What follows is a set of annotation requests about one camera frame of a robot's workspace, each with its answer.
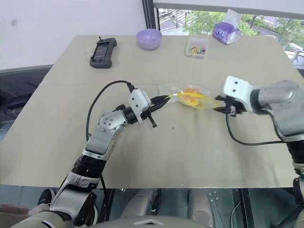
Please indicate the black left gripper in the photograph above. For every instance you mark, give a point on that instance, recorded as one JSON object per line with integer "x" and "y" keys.
{"x": 152, "y": 104}

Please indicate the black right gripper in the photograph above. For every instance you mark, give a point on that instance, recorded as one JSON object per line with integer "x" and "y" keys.
{"x": 234, "y": 107}

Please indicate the clear yellow-zip plastic bag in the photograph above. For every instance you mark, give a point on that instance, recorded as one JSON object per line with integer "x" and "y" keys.
{"x": 166, "y": 89}

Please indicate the round orange crosshatched bread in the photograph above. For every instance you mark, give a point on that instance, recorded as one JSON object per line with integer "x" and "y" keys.
{"x": 190, "y": 97}

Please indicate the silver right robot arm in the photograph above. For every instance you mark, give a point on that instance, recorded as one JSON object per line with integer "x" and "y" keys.
{"x": 285, "y": 107}

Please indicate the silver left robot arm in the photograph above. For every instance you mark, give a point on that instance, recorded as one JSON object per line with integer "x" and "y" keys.
{"x": 104, "y": 140}

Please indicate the colourful small clips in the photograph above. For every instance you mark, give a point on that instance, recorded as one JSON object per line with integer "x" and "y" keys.
{"x": 197, "y": 50}

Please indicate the purple plastic bowl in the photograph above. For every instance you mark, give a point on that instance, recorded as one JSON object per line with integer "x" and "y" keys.
{"x": 148, "y": 40}

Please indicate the clear plastic box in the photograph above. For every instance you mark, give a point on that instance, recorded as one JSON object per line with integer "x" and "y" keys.
{"x": 191, "y": 42}

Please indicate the purple tissue pack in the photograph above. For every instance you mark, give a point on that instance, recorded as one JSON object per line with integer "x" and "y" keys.
{"x": 223, "y": 32}

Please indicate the black handheld controller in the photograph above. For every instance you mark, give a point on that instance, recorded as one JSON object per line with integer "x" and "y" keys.
{"x": 102, "y": 53}

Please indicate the white gadget on stand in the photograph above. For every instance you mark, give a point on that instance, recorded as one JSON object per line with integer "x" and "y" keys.
{"x": 294, "y": 46}

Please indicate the white window blind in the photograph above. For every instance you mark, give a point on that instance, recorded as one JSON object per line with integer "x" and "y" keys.
{"x": 213, "y": 4}

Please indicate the grey rounded robot leg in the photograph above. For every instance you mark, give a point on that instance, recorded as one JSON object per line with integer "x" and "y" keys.
{"x": 200, "y": 204}
{"x": 142, "y": 202}

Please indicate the black table leg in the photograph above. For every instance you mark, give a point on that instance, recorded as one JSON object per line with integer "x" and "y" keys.
{"x": 108, "y": 204}
{"x": 245, "y": 209}

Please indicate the grey robot torso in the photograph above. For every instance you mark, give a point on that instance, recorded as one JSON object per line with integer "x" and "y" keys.
{"x": 118, "y": 223}

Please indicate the black sneaker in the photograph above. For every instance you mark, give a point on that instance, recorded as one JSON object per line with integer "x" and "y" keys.
{"x": 46, "y": 198}

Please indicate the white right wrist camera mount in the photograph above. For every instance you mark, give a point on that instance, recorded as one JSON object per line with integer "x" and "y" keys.
{"x": 235, "y": 89}

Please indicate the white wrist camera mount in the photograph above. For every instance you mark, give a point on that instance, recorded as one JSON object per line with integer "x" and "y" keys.
{"x": 137, "y": 99}
{"x": 235, "y": 89}

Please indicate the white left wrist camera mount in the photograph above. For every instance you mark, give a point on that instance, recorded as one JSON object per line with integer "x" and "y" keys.
{"x": 137, "y": 99}

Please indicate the dark window frame post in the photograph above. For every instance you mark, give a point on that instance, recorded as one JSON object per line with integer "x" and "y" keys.
{"x": 148, "y": 14}

